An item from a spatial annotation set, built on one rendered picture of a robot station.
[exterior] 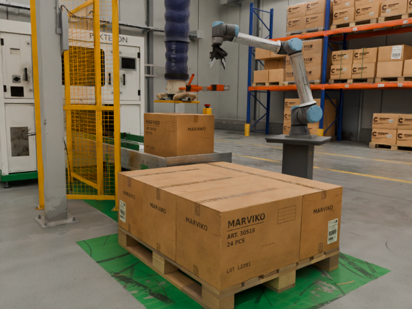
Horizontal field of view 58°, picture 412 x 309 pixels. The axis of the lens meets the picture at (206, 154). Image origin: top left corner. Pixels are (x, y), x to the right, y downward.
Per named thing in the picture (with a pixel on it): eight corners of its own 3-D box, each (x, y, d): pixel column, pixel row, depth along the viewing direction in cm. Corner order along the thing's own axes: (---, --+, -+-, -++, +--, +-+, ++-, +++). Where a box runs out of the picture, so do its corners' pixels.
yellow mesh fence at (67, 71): (65, 181, 490) (59, 15, 462) (73, 181, 496) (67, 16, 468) (98, 201, 398) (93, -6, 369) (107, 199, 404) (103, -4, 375)
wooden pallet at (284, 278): (118, 243, 279) (118, 225, 277) (221, 220, 338) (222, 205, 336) (218, 319, 184) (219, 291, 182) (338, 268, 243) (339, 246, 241)
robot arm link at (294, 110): (301, 124, 354) (301, 105, 353) (312, 124, 338) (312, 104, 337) (287, 124, 350) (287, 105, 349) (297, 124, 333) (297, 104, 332)
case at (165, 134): (143, 154, 365) (143, 113, 360) (178, 151, 389) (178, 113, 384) (176, 162, 318) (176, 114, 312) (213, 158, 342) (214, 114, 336)
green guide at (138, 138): (114, 137, 521) (114, 131, 520) (121, 137, 527) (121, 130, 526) (176, 149, 394) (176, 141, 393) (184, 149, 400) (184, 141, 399)
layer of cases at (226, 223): (118, 225, 277) (117, 172, 271) (222, 205, 336) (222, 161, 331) (219, 290, 182) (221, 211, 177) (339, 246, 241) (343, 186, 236)
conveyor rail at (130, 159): (74, 151, 489) (73, 136, 487) (78, 150, 492) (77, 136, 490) (164, 181, 306) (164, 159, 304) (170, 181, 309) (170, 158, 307)
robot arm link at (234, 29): (235, 27, 309) (221, 26, 305) (240, 23, 298) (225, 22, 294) (235, 38, 309) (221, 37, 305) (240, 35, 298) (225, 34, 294)
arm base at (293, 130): (290, 135, 358) (290, 124, 357) (311, 134, 351) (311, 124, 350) (287, 135, 340) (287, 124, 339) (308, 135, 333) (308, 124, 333)
